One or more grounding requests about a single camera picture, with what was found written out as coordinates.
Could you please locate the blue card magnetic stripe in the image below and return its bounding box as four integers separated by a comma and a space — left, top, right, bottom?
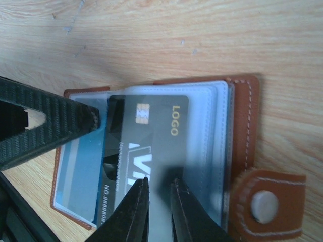
54, 131, 106, 212

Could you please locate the black VIP logo card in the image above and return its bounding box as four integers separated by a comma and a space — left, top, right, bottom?
96, 94, 189, 226

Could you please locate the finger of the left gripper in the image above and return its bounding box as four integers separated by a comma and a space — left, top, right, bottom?
1, 77, 100, 170

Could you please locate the brown leather card holder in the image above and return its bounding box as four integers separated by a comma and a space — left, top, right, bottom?
50, 75, 306, 241

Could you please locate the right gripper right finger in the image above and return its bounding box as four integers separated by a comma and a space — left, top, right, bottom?
170, 178, 233, 242

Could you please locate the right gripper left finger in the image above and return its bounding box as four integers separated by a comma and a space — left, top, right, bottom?
89, 177, 149, 241

